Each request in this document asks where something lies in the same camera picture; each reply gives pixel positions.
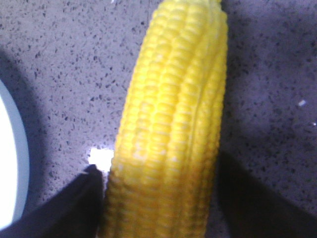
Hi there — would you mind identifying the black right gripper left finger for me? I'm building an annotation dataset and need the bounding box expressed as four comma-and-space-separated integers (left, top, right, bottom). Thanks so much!
0, 165, 104, 238

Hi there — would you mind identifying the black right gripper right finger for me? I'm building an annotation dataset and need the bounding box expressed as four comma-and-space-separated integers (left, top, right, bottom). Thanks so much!
216, 151, 317, 238

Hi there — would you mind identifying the light blue round plate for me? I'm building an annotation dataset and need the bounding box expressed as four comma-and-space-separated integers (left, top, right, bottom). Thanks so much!
0, 82, 29, 229

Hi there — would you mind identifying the yellow corn cob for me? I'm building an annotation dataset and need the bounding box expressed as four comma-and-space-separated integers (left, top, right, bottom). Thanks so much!
98, 0, 228, 238

